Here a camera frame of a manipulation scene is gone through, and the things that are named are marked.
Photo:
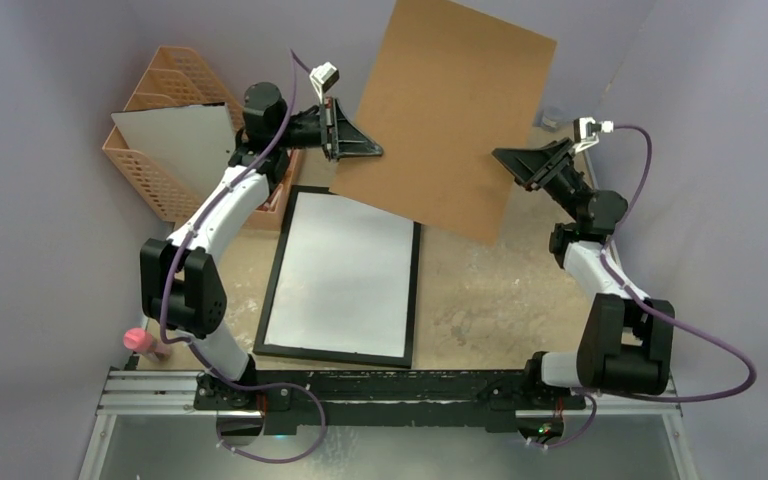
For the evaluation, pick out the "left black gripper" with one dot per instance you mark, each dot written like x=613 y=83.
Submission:
x=345 y=139

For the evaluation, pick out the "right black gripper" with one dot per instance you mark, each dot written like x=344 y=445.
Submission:
x=552 y=164

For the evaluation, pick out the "brown backing board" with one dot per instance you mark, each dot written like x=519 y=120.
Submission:
x=449 y=85

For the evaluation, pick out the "sunflower photo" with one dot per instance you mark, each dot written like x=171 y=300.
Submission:
x=344 y=285

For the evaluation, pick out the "black picture frame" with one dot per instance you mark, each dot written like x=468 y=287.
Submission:
x=338 y=358

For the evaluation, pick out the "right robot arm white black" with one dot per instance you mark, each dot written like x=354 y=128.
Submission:
x=625 y=346

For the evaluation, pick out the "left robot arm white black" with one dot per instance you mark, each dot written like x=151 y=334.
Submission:
x=181 y=286

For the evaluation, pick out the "white folder board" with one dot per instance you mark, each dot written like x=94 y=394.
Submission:
x=192 y=143

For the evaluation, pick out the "pink bottle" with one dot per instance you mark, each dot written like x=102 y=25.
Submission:
x=147 y=345

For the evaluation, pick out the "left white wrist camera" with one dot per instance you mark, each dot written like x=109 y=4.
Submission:
x=323 y=77

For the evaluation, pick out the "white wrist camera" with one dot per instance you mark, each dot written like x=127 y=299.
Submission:
x=587 y=131
x=323 y=77

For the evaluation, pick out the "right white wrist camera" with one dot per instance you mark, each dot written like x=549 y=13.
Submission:
x=587 y=131

